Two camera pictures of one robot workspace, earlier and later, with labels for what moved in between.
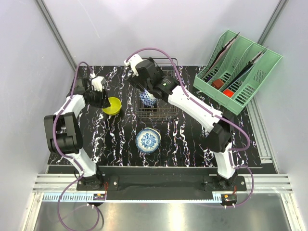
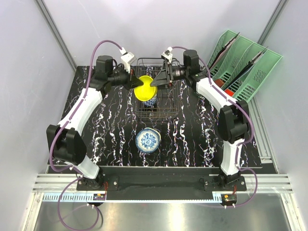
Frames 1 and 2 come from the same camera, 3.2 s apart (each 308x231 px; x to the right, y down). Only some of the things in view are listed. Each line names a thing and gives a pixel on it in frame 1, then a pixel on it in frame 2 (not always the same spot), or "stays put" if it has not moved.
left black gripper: [102, 103] to [132, 81]
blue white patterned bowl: [147, 98] stays put
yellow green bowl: [115, 108] to [146, 92]
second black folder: [255, 58] stays put
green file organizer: [236, 69] stays put
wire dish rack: [162, 109] stays put
